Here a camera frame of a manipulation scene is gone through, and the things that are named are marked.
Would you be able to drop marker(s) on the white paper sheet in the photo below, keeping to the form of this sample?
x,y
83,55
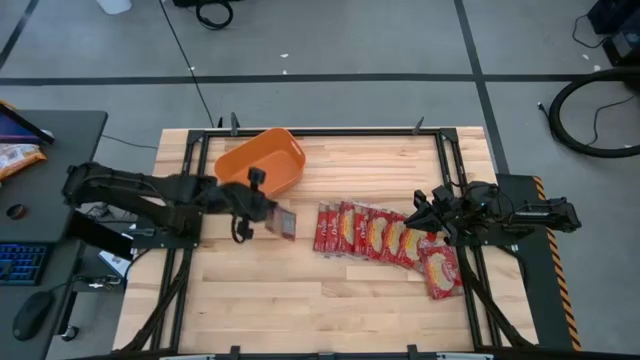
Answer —
x,y
116,262

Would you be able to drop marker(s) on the black castor wheel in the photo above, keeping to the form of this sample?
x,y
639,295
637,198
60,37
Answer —
x,y
70,333

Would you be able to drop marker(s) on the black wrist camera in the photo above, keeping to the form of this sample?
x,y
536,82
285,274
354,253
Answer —
x,y
256,178
442,195

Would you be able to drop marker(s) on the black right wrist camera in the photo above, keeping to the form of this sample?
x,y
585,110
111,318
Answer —
x,y
442,195

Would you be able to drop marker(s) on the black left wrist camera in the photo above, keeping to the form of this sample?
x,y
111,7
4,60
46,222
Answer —
x,y
256,178

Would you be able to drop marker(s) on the orange plastic basket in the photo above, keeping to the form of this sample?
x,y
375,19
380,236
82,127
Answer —
x,y
260,160

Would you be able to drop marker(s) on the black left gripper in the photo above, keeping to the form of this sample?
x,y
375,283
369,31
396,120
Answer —
x,y
247,202

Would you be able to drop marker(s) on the black flat panel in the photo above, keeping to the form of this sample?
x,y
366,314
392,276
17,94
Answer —
x,y
100,235

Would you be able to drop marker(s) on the black desk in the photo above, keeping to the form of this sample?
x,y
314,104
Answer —
x,y
45,190

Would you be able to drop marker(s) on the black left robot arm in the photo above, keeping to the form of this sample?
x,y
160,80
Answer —
x,y
125,192

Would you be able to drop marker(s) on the black keyboard with blue keys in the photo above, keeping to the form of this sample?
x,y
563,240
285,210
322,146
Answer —
x,y
22,262

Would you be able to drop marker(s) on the black aluminium table frame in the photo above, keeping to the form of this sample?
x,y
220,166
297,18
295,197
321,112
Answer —
x,y
452,160

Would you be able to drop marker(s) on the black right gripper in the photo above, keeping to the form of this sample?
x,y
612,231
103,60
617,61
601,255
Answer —
x,y
447,215

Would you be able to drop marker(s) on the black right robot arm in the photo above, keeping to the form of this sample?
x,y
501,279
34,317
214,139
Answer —
x,y
525,215

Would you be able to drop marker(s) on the laptop with purple screen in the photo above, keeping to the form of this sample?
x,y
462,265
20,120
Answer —
x,y
20,127

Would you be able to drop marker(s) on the black equipment case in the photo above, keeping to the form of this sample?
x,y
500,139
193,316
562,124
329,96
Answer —
x,y
622,35

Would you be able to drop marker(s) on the black base plate hazard stripe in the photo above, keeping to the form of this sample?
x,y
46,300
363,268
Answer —
x,y
542,280

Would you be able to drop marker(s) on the small round black object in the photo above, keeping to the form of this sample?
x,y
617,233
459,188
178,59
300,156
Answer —
x,y
16,212

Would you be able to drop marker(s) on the black computer mouse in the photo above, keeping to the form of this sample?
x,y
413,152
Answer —
x,y
32,316

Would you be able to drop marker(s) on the orange snack bag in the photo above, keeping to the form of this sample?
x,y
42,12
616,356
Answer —
x,y
17,159

